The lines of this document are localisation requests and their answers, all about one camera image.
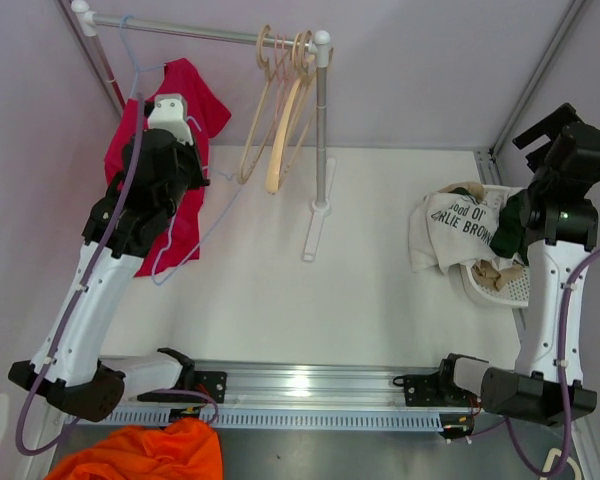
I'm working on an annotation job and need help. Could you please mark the white clothes rack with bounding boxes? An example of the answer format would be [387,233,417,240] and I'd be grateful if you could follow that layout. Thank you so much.
[70,0,336,263]

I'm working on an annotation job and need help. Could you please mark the orange cloth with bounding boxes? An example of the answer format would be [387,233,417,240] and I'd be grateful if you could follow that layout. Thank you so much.
[47,418,224,479]

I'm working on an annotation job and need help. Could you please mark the green white raglan shirt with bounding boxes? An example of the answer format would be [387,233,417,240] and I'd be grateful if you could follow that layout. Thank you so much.
[408,182,528,273]

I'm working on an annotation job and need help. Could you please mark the white perforated laundry basket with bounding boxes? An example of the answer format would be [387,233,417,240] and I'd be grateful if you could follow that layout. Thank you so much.
[459,185,529,309]

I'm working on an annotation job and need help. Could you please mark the blue wire hanger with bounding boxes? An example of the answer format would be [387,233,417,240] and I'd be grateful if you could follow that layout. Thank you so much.
[117,15,166,100]
[151,115,246,286]

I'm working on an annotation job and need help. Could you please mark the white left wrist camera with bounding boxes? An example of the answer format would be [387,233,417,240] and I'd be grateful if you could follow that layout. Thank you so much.
[143,94,195,147]

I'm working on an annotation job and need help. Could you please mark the beige wooden hanger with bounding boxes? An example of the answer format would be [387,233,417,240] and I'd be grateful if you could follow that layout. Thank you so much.
[237,24,280,185]

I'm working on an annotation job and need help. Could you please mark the pink plastic hanger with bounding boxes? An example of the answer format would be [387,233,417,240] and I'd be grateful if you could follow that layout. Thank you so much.
[269,33,316,176]

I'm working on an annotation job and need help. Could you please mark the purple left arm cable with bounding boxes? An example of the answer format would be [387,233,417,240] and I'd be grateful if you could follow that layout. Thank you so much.
[15,91,220,457]

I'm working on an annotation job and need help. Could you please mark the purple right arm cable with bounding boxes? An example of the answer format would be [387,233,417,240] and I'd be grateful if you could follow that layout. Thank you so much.
[442,239,600,477]

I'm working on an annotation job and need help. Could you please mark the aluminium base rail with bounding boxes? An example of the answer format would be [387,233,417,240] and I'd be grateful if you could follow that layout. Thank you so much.
[99,363,591,432]

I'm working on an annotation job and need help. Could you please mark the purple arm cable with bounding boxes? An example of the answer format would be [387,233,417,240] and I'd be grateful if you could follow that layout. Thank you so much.
[15,91,220,457]
[442,239,600,477]

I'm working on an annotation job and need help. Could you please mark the beige empty hanger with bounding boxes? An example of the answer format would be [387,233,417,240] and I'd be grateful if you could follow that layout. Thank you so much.
[265,30,332,195]

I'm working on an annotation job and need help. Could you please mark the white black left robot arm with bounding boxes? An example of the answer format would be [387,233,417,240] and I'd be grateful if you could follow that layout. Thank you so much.
[8,125,210,422]

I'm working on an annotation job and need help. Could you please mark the red t shirt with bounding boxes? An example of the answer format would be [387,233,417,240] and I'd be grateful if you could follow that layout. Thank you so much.
[104,58,231,277]

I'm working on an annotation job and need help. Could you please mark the aluminium corner frame post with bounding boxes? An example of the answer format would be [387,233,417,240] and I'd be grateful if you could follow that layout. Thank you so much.
[474,0,591,185]

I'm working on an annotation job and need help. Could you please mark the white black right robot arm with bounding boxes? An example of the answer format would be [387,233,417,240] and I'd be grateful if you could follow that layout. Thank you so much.
[435,103,600,426]

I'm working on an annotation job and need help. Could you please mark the beige t shirt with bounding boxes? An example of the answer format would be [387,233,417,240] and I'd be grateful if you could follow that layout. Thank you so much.
[438,182,528,292]

